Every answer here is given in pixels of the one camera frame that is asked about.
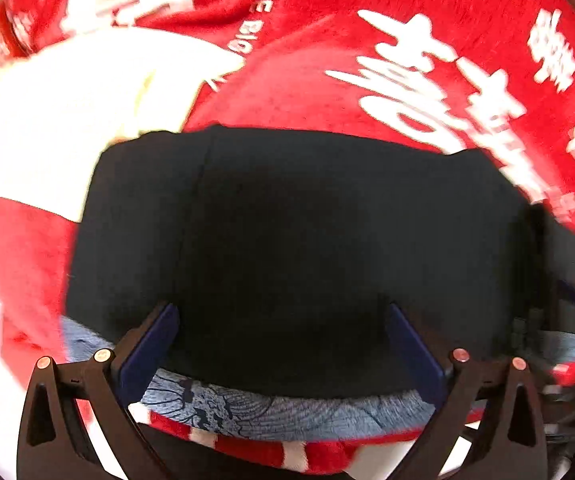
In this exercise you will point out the black pants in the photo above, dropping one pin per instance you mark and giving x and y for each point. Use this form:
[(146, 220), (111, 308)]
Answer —
[(292, 240)]

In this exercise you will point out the blue-grey leaf patterned cloth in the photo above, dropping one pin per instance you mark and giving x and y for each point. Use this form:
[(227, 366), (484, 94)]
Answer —
[(287, 412)]

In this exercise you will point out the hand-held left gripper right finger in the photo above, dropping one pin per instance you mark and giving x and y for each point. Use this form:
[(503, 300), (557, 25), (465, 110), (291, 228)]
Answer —
[(412, 347)]

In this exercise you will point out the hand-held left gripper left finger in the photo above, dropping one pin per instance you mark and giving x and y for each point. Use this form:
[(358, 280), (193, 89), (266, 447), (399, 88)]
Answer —
[(155, 345)]

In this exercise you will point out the red printed blanket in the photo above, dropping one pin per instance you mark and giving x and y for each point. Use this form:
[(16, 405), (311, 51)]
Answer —
[(307, 75)]

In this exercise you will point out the white cloth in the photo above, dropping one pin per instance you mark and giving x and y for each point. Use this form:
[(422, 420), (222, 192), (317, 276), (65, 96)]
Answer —
[(57, 120)]

